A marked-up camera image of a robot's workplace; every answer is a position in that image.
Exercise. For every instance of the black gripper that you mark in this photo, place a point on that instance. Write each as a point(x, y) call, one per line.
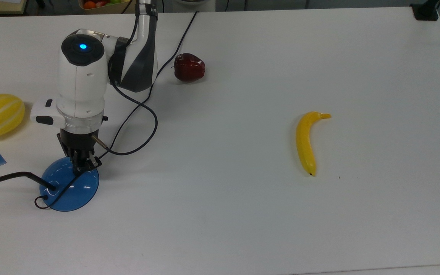
point(76, 141)

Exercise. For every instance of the blue desk lamp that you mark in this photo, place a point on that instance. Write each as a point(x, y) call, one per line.
point(71, 198)

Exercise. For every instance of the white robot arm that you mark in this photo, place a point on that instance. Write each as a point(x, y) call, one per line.
point(82, 76)

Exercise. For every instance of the dark red apple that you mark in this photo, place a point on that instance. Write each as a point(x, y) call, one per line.
point(189, 68)

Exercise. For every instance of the fruit basket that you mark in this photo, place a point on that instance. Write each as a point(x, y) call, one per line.
point(105, 5)

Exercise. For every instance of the yellow banana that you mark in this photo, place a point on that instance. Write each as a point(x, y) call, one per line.
point(304, 145)

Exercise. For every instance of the black table clamp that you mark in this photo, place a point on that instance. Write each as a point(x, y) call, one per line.
point(426, 11)

